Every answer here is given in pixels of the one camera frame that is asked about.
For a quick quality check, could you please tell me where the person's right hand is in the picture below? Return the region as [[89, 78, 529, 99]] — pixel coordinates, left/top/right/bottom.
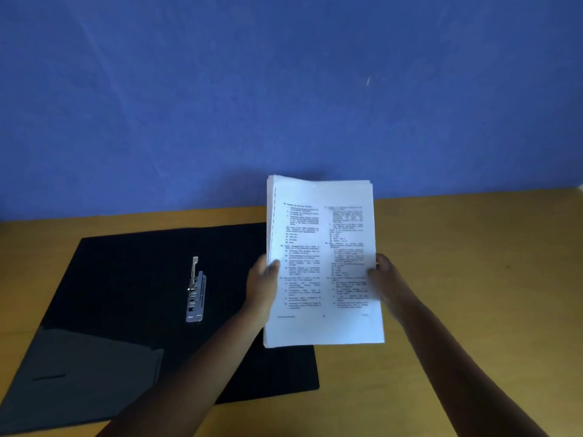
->
[[367, 253, 416, 324]]

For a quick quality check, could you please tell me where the person's left hand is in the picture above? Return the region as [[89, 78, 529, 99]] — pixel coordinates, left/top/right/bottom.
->
[[242, 254, 281, 320]]

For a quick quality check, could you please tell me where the stack of printed white papers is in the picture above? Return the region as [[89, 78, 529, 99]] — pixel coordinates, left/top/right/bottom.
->
[[263, 174, 385, 349]]

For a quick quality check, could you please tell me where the person's left forearm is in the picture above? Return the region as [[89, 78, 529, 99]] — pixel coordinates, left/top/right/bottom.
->
[[96, 305, 269, 437]]

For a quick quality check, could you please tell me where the person's right forearm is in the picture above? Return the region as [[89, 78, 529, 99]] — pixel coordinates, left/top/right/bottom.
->
[[395, 299, 549, 437]]

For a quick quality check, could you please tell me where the silver metal lever clip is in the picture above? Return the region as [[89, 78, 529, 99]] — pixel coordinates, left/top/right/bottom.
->
[[185, 256, 207, 324]]

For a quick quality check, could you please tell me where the open black file folder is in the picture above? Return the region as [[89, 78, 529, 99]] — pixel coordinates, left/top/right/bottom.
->
[[0, 222, 320, 435]]

